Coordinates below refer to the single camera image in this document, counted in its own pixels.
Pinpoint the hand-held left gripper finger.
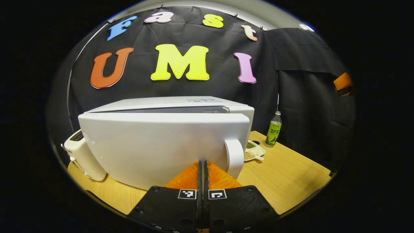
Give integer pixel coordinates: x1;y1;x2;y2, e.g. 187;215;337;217
203;161;280;233
127;161;203;233

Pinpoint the white divided grain dish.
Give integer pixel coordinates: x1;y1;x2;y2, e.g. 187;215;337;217
244;140;266;162

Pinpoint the white microwave oven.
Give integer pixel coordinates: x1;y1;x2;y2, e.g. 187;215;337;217
78;96;255;191

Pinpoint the white toaster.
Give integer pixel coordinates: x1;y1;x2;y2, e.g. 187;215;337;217
61;129;107;182

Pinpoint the green drink bottle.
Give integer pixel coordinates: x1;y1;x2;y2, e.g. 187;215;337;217
265;111;282;148

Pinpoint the black backdrop cloth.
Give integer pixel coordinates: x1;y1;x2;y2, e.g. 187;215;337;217
47;6;356;169

